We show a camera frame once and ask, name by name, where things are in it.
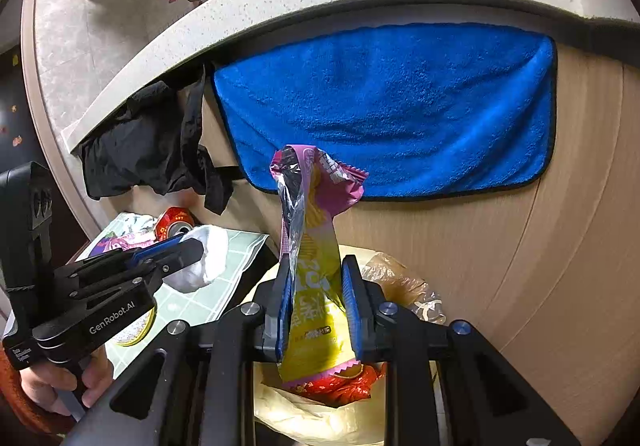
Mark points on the red drink can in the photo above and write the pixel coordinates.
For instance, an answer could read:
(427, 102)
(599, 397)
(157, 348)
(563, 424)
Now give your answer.
(172, 221)

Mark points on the translucent plastic bag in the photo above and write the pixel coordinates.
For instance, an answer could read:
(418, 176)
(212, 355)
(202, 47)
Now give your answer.
(320, 421)

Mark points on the yellow and pink snack wrapper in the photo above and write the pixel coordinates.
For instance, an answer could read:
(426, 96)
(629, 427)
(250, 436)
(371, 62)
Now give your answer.
(312, 226)

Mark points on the black cloth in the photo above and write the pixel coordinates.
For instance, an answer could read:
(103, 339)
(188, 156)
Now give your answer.
(140, 146)

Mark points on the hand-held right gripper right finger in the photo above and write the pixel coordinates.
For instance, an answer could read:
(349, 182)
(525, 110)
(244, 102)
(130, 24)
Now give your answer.
(351, 308)

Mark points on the black door with stickers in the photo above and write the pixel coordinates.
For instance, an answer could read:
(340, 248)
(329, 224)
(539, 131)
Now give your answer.
(15, 96)

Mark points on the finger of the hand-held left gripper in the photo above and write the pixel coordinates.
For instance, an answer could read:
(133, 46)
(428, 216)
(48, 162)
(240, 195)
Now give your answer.
(175, 261)
(150, 251)

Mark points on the person's left hand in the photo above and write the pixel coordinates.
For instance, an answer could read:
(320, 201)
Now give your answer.
(97, 376)

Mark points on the white tissue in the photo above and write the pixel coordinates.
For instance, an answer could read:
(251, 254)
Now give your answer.
(210, 256)

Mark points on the person's left forearm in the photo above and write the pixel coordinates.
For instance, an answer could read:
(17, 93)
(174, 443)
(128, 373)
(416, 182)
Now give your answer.
(20, 413)

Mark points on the red crumpled wrapper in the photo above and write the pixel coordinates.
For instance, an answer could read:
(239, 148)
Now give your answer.
(350, 388)

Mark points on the purple snack packet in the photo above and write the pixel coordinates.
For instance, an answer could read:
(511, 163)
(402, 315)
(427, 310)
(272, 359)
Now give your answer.
(125, 242)

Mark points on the blue towel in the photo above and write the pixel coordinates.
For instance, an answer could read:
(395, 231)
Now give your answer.
(390, 111)

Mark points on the green grid mat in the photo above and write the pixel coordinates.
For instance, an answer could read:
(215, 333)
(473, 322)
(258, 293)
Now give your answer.
(220, 286)

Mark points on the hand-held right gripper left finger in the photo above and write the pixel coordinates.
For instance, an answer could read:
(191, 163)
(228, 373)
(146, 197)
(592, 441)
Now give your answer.
(281, 311)

